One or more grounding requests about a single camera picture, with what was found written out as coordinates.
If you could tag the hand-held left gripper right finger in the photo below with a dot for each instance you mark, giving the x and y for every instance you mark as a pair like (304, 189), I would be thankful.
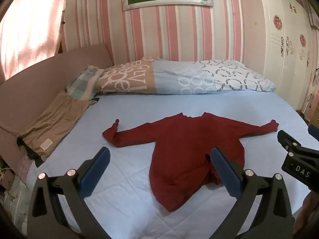
(224, 169)

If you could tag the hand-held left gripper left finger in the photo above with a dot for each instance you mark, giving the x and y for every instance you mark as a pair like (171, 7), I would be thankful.
(96, 169)

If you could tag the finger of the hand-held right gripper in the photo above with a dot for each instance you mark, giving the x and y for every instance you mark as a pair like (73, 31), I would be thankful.
(286, 139)

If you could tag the dark red knit sweater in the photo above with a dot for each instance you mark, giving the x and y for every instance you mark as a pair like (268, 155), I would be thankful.
(187, 142)

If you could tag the person's right hand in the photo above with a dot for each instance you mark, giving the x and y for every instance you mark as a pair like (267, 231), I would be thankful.
(311, 211)

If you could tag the bed with light blue sheet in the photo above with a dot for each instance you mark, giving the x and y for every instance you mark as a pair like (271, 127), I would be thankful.
(124, 204)

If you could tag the tan pillow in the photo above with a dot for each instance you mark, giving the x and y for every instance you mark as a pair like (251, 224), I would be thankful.
(54, 122)

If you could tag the plaid pillow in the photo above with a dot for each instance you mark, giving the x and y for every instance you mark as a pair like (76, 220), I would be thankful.
(79, 87)

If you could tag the pale lace cloth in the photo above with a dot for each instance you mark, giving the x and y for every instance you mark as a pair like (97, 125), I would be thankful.
(15, 191)

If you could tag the white wardrobe with red decals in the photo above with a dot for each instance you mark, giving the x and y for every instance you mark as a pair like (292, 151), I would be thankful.
(281, 42)

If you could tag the patterned blue and tan duvet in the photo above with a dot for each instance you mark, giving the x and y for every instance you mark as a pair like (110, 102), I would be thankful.
(174, 79)

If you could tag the pink padded headboard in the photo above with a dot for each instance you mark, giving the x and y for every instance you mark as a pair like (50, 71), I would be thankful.
(37, 79)

